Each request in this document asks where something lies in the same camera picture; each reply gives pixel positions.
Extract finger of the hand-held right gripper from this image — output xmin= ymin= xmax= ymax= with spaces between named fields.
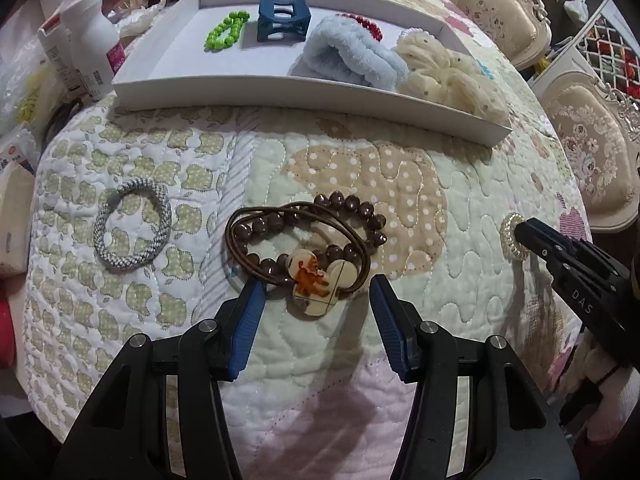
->
xmin=515 ymin=217 xmax=621 ymax=293
xmin=547 ymin=262 xmax=626 ymax=341

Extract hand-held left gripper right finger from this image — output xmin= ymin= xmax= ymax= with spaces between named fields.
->
xmin=371 ymin=274 xmax=581 ymax=480

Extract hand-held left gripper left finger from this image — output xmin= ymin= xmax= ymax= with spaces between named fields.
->
xmin=52 ymin=279 xmax=267 ymax=480

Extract clear coil hair tie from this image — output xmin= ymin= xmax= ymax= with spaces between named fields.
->
xmin=499 ymin=212 xmax=535 ymax=264

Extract brown bead bracelet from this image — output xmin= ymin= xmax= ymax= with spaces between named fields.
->
xmin=232 ymin=191 xmax=389 ymax=286

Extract brown hair tie mouse charm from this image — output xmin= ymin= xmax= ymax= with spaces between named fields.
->
xmin=225 ymin=202 xmax=372 ymax=319

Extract cream dotted scrunchie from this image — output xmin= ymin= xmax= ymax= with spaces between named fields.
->
xmin=392 ymin=29 xmax=511 ymax=127

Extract white shallow cardboard box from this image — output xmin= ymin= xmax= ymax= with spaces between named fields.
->
xmin=111 ymin=0 xmax=514 ymax=147

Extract light blue fluffy scrunchie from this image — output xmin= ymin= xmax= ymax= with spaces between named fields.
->
xmin=292 ymin=15 xmax=412 ymax=93

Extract green bead bracelet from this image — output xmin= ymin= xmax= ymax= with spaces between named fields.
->
xmin=203 ymin=10 xmax=250 ymax=53

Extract red bead bracelet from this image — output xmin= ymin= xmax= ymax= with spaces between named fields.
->
xmin=345 ymin=12 xmax=384 ymax=41

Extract blue hair claw clip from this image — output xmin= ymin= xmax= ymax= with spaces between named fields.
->
xmin=257 ymin=0 xmax=312 ymax=45

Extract person's right forearm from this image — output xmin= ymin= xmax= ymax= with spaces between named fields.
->
xmin=570 ymin=340 xmax=640 ymax=446

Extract cream carved chair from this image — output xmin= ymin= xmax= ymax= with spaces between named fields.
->
xmin=449 ymin=0 xmax=554 ymax=72
xmin=541 ymin=71 xmax=640 ymax=234

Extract quilted patchwork tablecloth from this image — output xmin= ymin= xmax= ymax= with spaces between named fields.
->
xmin=22 ymin=0 xmax=593 ymax=480

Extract white lattice shelf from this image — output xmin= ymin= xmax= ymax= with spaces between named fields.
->
xmin=574 ymin=0 xmax=640 ymax=103

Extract pink red bottle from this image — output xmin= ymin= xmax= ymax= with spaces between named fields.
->
xmin=0 ymin=285 xmax=17 ymax=370

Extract tissue pack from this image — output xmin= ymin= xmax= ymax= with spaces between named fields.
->
xmin=0 ymin=160 xmax=37 ymax=277

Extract black scissors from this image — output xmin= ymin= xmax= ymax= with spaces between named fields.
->
xmin=42 ymin=99 xmax=87 ymax=142

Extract small white blue packet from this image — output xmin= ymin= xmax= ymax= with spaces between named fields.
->
xmin=0 ymin=129 xmax=42 ymax=172

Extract white pill bottle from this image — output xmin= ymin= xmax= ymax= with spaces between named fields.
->
xmin=69 ymin=0 xmax=126 ymax=102

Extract white shell dish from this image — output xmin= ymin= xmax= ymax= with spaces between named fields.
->
xmin=119 ymin=6 xmax=162 ymax=37

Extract clear plastic bag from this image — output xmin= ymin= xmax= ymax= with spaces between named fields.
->
xmin=0 ymin=45 xmax=57 ymax=133

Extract white bottle red cap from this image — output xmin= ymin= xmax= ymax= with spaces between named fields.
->
xmin=38 ymin=2 xmax=85 ymax=97

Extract grey white braided hair tie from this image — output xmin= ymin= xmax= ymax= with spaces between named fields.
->
xmin=93 ymin=177 xmax=173 ymax=271

